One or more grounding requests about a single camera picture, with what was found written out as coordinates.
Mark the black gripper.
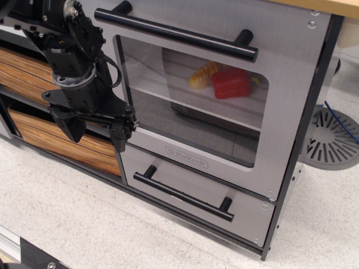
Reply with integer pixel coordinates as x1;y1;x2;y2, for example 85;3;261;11
42;78;136;153

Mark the black oven door handle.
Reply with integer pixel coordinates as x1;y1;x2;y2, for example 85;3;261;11
94;1;259;63

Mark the grey toy oven door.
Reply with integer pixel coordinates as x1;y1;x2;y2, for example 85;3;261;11
88;1;332;201

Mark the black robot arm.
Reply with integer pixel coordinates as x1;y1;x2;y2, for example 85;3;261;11
1;1;137;152

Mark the white oven shelf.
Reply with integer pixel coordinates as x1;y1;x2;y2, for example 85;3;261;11
130;81;265;131

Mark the grey lower oven drawer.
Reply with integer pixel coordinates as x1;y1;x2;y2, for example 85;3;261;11
120;145;274;247

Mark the lower wood-pattern storage bin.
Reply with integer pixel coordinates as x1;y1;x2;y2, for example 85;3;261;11
7;101;121;177

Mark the wood-pattern storage bin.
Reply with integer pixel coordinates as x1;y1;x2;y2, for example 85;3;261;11
7;101;121;177
1;47;57;105

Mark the upper wood-pattern storage bin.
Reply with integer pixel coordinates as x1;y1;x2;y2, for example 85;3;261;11
1;47;57;105

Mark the toy bread loaf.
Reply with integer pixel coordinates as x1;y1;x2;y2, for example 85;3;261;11
188;61;228;90

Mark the red toy bell pepper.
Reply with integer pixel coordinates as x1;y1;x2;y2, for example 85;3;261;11
211;68;251;99

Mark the grey round slotted base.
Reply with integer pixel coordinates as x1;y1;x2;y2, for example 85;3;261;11
298;105;358;170

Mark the wooden countertop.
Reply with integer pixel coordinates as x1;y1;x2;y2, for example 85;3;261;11
273;0;358;19

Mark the black toy kitchen frame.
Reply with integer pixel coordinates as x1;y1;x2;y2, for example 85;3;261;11
1;15;343;258

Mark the aluminium rail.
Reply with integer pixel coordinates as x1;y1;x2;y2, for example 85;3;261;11
1;225;21;262

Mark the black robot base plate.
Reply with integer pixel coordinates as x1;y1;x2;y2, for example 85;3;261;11
1;237;70;269

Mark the black drawer handle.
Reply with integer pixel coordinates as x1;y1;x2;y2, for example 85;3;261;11
134;165;234;222

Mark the blue cable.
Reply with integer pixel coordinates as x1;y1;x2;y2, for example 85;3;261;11
324;100;359;144

